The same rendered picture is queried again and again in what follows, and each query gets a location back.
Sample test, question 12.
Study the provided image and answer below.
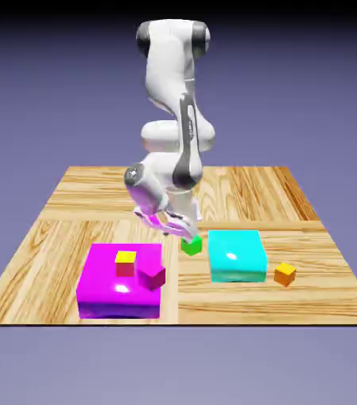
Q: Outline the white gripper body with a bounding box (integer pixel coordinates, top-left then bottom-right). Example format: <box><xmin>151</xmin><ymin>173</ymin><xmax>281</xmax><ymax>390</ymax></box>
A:
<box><xmin>133</xmin><ymin>206</ymin><xmax>200</xmax><ymax>244</ymax></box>

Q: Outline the large magenta box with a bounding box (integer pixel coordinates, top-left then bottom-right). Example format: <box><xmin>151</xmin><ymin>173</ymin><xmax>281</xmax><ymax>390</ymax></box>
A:
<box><xmin>75</xmin><ymin>242</ymin><xmax>163</xmax><ymax>320</ymax></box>

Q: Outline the small magenta cube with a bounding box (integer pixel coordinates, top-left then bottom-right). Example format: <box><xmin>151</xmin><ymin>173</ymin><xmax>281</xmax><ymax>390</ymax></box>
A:
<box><xmin>137</xmin><ymin>263</ymin><xmax>167</xmax><ymax>291</ymax></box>

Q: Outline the small green cube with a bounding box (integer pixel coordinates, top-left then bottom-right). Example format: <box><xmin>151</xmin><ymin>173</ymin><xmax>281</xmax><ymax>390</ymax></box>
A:
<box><xmin>180</xmin><ymin>234</ymin><xmax>203</xmax><ymax>256</ymax></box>

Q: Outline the large cyan box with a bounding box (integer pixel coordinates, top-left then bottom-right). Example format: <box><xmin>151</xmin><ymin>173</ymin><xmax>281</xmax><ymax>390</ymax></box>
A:
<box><xmin>207</xmin><ymin>229</ymin><xmax>268</xmax><ymax>283</ymax></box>

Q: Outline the small yellow cube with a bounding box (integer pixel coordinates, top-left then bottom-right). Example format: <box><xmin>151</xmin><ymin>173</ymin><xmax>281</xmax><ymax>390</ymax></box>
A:
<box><xmin>115</xmin><ymin>250</ymin><xmax>137</xmax><ymax>278</ymax></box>

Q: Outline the small orange cube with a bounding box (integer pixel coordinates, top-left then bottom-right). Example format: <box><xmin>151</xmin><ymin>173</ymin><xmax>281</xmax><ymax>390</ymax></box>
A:
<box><xmin>273</xmin><ymin>262</ymin><xmax>297</xmax><ymax>288</ymax></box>

